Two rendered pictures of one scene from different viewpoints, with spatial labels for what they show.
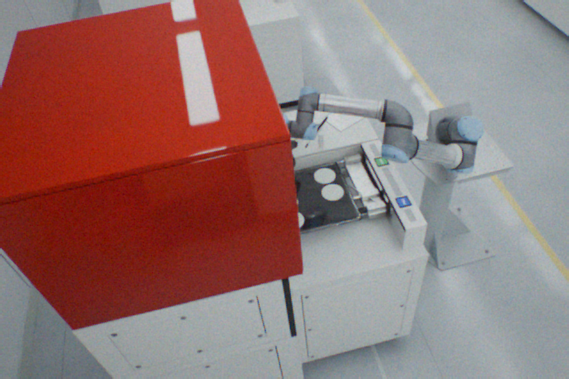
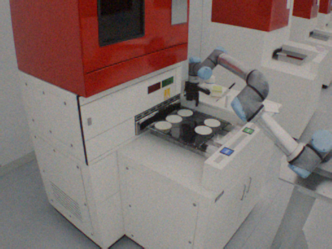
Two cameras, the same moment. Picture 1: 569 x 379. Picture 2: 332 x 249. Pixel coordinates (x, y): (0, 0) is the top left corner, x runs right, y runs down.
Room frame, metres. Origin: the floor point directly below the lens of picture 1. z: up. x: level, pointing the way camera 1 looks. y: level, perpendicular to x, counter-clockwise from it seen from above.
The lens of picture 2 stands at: (0.31, -1.12, 1.75)
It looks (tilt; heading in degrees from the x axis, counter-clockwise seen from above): 29 degrees down; 47
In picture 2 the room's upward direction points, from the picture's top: 1 degrees clockwise
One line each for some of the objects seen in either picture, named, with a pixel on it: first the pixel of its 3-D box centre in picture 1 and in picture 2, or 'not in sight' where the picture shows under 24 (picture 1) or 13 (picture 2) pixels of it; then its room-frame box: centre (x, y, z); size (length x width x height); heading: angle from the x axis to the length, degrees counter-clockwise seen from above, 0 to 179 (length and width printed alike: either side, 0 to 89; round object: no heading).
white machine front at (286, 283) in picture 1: (268, 223); (138, 106); (1.25, 0.08, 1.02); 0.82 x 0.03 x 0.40; 8
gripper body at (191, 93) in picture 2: not in sight; (192, 90); (1.60, -0.01, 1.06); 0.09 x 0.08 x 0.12; 150
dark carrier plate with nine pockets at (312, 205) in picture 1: (309, 197); (188, 124); (1.47, -0.11, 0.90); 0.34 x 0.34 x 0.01; 8
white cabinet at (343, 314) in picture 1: (328, 242); (202, 186); (1.57, -0.21, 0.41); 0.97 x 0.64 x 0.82; 8
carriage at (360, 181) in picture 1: (364, 187); (227, 142); (1.53, -0.37, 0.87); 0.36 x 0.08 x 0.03; 8
